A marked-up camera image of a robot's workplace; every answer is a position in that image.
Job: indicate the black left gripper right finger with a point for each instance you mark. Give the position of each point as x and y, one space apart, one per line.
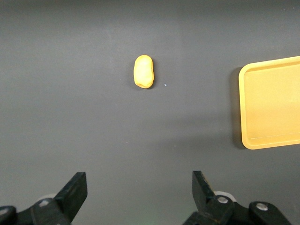
206 199

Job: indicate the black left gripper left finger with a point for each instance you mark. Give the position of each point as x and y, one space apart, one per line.
68 199

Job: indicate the yellow toy potato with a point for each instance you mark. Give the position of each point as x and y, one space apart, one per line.
143 72

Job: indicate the yellow plastic tray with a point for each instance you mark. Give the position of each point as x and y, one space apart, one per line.
272 103

